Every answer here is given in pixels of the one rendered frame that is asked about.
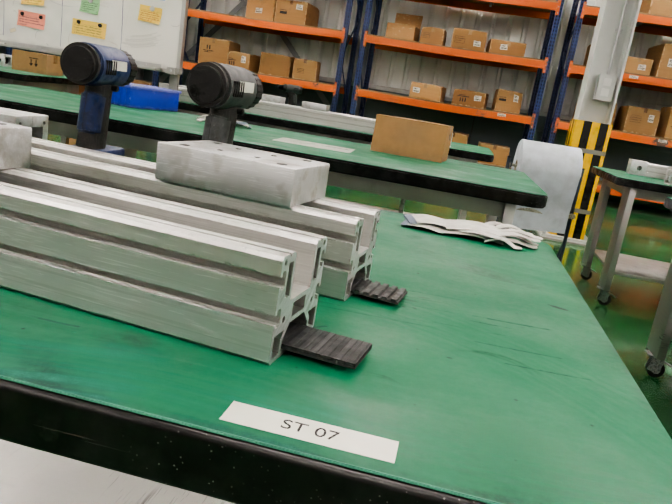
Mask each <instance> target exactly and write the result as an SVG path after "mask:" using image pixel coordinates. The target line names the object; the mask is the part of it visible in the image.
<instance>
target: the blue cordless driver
mask: <svg viewBox="0 0 672 504"><path fill-rule="evenodd" d="M60 65H61V69H62V71H63V73H64V75H65V76H66V77H67V78H68V79H69V80H70V81H72V82H74V83H77V84H80V85H85V91H84V92H82V93H81V99H80V107H79V114H78V121H77V128H76V129H77V130H78V134H77V140H76V144H75V145H72V146H77V147H82V148H86V149H91V150H96V151H101V152H105V153H110V154H115V155H120V156H124V155H125V150H124V149H123V148H122V147H116V146H110V145H106V140H107V132H108V124H109V116H110V108H111V99H112V92H118V91H119V87H125V86H126V85H130V83H131V82H133V81H134V78H136V75H137V73H138V71H139V70H138V67H137V64H136V63H135V59H133V57H132V55H131V54H128V52H126V51H123V50H120V49H117V48H114V47H109V46H104V45H99V44H93V43H88V42H73V43H71V44H69V45H67V46H66V47H65V48H64V50H63V51H62V53H61V57H60Z"/></svg>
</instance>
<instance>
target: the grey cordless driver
mask: <svg viewBox="0 0 672 504"><path fill-rule="evenodd" d="M261 81H262V80H261V79H260V78H259V77H258V75H257V74H255V73H254V72H253V71H249V70H247V69H245V68H242V67H237V66H232V65H227V64H222V63H217V62H211V61H210V62H201V63H198V64H196V65H195V66H194V67H193V68H192V69H191V70H190V72H189V74H188V76H187V81H186V87H187V92H188V94H189V96H190V98H191V99H192V100H193V101H194V102H195V103H196V104H197V105H200V106H202V107H206V108H210V112H209V114H208V116H206V119H205V125H204V130H203V136H202V140H210V141H216V142H221V143H226V144H231V145H233V139H234V133H235V127H236V121H237V115H244V113H245V110H244V109H250V108H251V107H255V105H256V104H258V103H259V101H260V99H262V94H263V85H262V82H261Z"/></svg>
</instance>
